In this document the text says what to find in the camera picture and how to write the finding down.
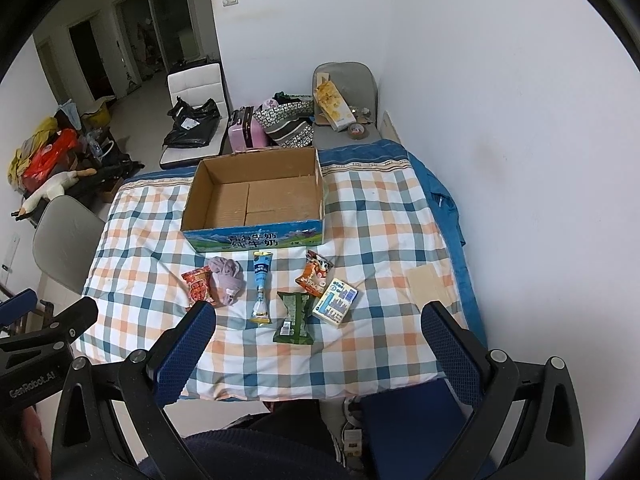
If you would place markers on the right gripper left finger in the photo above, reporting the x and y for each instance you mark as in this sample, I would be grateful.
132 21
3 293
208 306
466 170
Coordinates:
88 442

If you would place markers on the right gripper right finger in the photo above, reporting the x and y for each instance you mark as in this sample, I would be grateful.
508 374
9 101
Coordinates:
547 442

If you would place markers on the purple cloth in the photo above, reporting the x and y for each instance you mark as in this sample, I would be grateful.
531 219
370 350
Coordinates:
226 280

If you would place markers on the white blue tissue pack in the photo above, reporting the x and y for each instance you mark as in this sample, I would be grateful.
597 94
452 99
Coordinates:
334 304

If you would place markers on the green snack packet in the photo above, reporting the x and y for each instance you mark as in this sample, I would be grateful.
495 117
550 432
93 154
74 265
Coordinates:
293 329

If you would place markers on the orange panda snack packet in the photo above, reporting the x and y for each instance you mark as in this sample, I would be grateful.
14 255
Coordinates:
315 274

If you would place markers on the blue seat cushion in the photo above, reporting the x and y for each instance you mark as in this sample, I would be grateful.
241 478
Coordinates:
409 430

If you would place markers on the grey chair at left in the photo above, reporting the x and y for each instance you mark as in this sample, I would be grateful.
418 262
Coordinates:
65 242

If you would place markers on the beige paper patch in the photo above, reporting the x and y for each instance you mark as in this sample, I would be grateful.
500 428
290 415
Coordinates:
426 286

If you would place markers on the white goose plush toy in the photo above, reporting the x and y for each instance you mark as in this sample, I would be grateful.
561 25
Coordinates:
55 186

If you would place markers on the red snack packet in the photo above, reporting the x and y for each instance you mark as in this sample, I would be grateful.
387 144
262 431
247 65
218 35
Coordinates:
198 284

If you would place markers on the red plastic bag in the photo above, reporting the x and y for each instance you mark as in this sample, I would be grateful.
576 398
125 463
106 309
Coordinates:
57 154

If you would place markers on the person's dark clothed body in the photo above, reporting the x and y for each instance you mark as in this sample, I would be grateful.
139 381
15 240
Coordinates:
290 442

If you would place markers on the plaid checkered bed quilt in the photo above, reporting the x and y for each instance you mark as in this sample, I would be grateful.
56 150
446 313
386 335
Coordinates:
386 214

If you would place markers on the yellow cloth pile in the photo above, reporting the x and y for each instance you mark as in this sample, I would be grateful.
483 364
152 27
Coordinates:
24 154

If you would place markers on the blue Nestle milk sachet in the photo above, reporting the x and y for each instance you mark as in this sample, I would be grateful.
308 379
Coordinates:
262 265

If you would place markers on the black bag on chair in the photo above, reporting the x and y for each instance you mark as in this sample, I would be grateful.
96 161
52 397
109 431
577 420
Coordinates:
192 126

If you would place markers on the open cardboard milk box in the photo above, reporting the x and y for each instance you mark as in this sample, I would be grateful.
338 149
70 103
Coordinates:
272 198

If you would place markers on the pink suitcase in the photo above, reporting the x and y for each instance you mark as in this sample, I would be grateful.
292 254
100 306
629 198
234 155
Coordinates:
245 132

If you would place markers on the white padded chair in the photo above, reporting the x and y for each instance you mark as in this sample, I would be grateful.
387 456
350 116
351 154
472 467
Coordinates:
196 85

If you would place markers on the tape roll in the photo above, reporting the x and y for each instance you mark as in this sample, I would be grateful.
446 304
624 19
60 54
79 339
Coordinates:
357 131

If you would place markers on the zebra patterned bag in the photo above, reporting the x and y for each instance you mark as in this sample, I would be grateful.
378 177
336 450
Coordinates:
288 125

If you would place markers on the yellow snack box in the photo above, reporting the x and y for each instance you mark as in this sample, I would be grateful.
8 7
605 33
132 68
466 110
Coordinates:
333 106

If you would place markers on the grey chair by wall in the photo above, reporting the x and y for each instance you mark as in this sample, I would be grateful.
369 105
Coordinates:
358 87

